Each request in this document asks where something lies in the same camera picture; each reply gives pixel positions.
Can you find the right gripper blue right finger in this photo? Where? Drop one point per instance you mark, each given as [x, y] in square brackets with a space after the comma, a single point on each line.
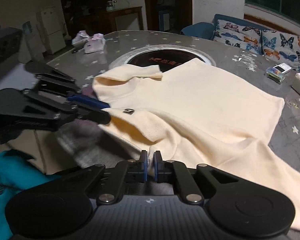
[178, 175]

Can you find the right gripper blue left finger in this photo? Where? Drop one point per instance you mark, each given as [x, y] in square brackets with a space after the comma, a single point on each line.
[115, 179]

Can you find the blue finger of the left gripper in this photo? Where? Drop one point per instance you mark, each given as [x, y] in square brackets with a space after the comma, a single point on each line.
[44, 111]
[66, 87]

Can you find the cream knit sweater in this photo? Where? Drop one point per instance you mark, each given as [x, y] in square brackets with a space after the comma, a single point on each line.
[197, 113]

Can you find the white refrigerator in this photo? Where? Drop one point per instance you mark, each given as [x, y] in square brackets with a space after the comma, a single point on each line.
[50, 30]

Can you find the dark wooden side table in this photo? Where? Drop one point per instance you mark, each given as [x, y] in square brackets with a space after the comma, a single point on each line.
[112, 16]

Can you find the black induction cooktop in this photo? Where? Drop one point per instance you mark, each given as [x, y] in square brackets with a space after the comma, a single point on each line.
[166, 59]

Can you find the blue sofa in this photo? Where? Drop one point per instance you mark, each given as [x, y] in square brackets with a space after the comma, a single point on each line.
[206, 30]

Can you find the clear box of coloured items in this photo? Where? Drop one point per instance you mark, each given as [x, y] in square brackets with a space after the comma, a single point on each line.
[275, 75]

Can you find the left butterfly pillow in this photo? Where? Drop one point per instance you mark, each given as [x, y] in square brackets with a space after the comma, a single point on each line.
[244, 37]

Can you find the butterfly pillow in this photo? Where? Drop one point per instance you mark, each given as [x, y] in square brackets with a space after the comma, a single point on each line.
[281, 47]
[244, 37]

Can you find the white remote device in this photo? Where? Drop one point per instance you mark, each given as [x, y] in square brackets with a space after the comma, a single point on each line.
[283, 68]

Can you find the right butterfly pillow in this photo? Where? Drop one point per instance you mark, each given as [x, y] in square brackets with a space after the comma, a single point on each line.
[281, 47]

